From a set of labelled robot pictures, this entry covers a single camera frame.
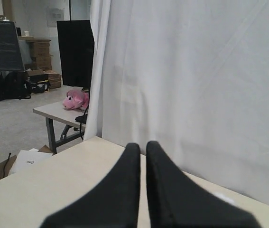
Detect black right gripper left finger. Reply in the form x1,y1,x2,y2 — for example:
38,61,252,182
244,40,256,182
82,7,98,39
41,143,141,228

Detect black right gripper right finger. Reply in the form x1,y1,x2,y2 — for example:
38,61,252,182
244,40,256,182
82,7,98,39
146,141,260,228

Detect open cardboard box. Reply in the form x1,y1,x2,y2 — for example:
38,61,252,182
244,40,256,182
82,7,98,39
0,145,54,180

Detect grey side table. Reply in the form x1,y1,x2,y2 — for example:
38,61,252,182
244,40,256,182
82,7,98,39
33,102,85,154

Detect pink plush pig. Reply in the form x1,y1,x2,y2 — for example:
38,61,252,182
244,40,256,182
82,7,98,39
63,89,89,110

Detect white backdrop curtain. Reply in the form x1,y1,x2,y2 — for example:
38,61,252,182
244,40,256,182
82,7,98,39
84,0,269,204

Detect black backpack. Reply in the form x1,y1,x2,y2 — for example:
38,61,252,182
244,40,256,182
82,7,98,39
0,71,31,101

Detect stacked cardboard boxes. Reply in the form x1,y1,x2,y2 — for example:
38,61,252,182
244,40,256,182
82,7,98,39
25,39,61,94

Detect black monitor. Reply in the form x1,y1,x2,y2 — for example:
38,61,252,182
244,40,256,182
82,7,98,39
57,20,94,89

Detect dark blackboard panel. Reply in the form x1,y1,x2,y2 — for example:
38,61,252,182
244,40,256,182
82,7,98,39
0,21,24,72

